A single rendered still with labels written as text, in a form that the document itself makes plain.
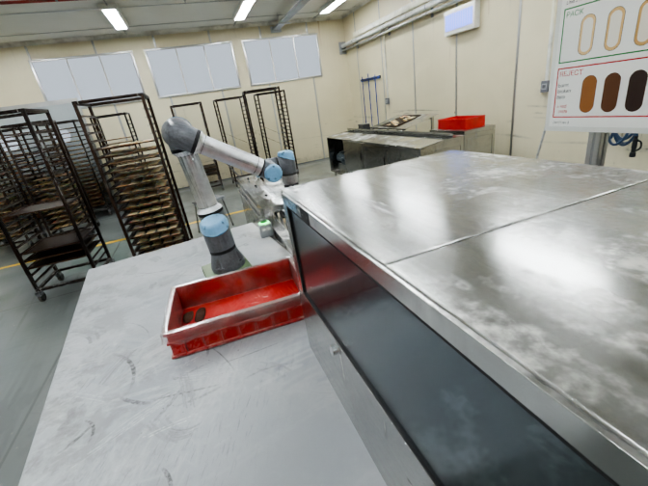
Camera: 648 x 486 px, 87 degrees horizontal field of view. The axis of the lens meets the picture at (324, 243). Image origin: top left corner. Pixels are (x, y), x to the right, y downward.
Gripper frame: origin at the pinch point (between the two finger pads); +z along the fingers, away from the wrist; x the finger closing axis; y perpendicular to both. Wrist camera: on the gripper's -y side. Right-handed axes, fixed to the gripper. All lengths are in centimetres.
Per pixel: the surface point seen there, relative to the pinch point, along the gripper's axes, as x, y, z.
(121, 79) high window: -140, -699, -147
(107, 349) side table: -83, 46, 12
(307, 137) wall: 232, -701, 31
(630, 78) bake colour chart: 78, 94, -48
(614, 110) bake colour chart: 78, 92, -40
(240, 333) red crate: -40, 65, 9
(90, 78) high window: -194, -699, -155
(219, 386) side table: -49, 83, 12
